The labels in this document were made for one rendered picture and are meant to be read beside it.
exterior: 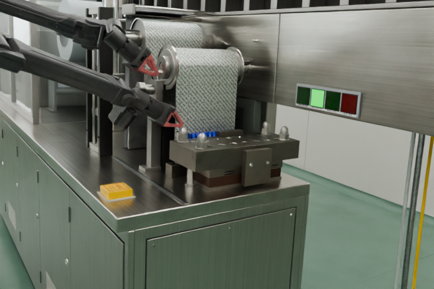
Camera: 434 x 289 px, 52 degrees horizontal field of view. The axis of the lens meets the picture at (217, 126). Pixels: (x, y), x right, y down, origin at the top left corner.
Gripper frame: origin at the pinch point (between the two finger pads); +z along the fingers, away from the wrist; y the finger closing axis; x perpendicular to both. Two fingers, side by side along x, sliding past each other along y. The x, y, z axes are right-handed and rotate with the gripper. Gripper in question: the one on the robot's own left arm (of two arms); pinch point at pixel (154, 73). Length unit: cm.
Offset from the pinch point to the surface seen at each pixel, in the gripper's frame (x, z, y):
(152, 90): -4.6, 3.2, -1.4
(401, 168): 101, 265, -82
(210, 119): -1.1, 22.8, 6.7
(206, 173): -19.1, 21.8, 23.2
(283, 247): -24, 58, 31
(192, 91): 1.8, 11.4, 6.9
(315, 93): 19, 31, 36
